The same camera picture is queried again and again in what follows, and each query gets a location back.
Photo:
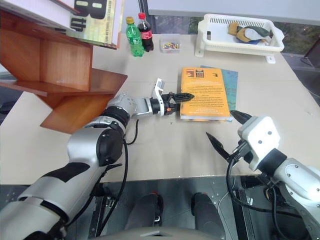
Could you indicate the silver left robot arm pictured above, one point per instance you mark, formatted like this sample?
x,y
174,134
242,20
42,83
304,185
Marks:
x,y
82,147

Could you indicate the dark rounded robot leg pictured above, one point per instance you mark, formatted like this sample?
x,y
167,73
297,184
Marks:
x,y
206,212
145,210

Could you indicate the black chair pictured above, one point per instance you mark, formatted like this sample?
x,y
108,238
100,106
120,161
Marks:
x,y
313,65

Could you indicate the large book with yellow cover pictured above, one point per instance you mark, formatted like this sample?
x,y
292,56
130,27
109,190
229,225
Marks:
x,y
100,22

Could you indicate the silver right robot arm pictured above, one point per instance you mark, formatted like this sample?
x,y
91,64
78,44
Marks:
x,y
295,180

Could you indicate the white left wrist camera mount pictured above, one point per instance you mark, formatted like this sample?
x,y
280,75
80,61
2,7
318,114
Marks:
x,y
158,91

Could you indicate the green plastic soda bottle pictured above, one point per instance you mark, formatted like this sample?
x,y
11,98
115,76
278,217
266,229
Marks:
x,y
135,40

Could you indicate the orange book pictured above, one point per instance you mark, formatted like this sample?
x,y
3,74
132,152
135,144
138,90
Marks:
x,y
205,100

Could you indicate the blue cloth piece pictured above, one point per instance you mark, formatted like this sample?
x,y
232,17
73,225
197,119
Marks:
x,y
252,42

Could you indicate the white plastic basket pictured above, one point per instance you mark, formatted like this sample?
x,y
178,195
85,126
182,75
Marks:
x,y
215,40

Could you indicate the grey robot torso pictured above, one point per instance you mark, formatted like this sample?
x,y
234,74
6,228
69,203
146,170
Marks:
x,y
155,235

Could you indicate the wooden bookshelf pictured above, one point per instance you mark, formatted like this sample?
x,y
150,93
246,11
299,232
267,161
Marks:
x,y
62,65

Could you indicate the yellow work glove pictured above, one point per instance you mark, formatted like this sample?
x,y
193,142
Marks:
x,y
234,28

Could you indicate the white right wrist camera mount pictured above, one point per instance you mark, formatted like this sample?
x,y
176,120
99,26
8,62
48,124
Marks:
x,y
260,135

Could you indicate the clear box of coloured clips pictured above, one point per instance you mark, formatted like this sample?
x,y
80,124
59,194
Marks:
x,y
170,46

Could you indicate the teal book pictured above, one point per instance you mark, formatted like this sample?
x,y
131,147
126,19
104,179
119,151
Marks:
x,y
230,85

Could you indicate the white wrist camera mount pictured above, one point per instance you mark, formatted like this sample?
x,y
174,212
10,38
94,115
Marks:
x,y
158,91
260,135

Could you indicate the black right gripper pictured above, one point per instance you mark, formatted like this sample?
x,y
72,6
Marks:
x,y
248,158

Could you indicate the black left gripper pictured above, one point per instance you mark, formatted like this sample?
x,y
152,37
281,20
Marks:
x,y
171,106

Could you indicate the cola bottle with red cap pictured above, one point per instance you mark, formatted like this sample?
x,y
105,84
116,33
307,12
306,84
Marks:
x,y
146,33

